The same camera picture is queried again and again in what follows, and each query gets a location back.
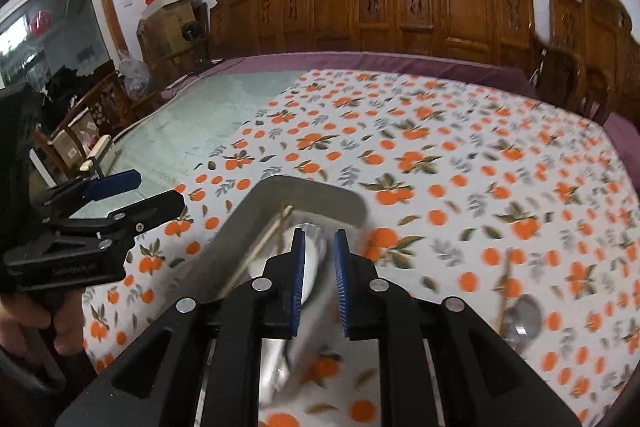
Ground steel spoon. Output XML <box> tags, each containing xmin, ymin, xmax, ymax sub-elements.
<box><xmin>501</xmin><ymin>295</ymin><xmax>542</xmax><ymax>355</ymax></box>

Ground purple seat cushion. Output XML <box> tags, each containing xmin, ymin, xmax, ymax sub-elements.
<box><xmin>603</xmin><ymin>113</ymin><xmax>640</xmax><ymax>190</ymax></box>

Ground orange fruit print tablecloth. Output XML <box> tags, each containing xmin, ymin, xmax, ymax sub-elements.
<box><xmin>84</xmin><ymin>69</ymin><xmax>639</xmax><ymax>426</ymax></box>

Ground carved wooden armchair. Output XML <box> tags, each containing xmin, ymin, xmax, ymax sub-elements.
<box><xmin>537</xmin><ymin>0</ymin><xmax>639</xmax><ymax>124</ymax></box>

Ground steel rectangular tray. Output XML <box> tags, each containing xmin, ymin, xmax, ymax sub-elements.
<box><xmin>171</xmin><ymin>174</ymin><xmax>369</xmax><ymax>308</ymax></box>

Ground light bamboo chopstick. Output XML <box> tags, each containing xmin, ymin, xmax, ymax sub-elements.
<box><xmin>216</xmin><ymin>205</ymin><xmax>293</xmax><ymax>298</ymax></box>

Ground large white plastic spoon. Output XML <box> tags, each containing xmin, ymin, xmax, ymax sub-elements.
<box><xmin>258</xmin><ymin>222</ymin><xmax>326</xmax><ymax>407</ymax></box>

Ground left hand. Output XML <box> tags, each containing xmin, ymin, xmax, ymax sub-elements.
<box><xmin>1</xmin><ymin>289</ymin><xmax>84</xmax><ymax>361</ymax></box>

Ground carved wooden sofa bench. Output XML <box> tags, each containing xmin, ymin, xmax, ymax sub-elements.
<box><xmin>209</xmin><ymin>0</ymin><xmax>535</xmax><ymax>70</ymax></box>

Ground purple bench cushion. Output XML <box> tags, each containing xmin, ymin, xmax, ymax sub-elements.
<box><xmin>160</xmin><ymin>51</ymin><xmax>538</xmax><ymax>101</ymax></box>

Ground stacked cardboard boxes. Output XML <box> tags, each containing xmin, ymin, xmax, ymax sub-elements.
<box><xmin>137</xmin><ymin>0</ymin><xmax>208</xmax><ymax>68</ymax></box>

